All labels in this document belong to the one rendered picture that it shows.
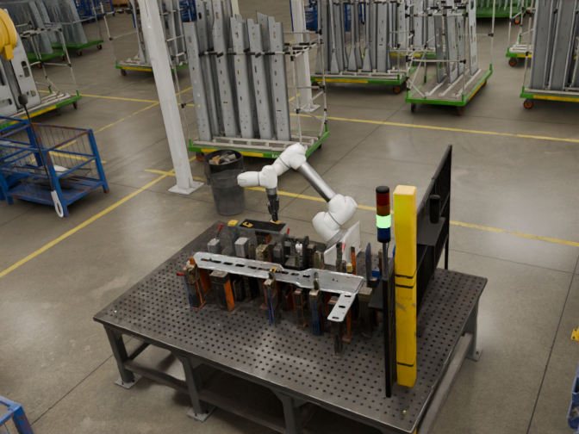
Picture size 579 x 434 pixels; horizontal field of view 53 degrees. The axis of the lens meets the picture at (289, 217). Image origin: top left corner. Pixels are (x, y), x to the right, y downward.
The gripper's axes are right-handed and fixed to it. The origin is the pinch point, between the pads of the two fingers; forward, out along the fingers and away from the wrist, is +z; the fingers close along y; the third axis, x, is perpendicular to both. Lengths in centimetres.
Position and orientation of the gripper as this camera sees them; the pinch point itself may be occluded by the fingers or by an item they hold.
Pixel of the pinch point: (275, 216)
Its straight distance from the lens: 440.0
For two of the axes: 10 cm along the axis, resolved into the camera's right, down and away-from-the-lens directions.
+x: 7.8, 2.3, -5.9
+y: -6.2, 4.3, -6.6
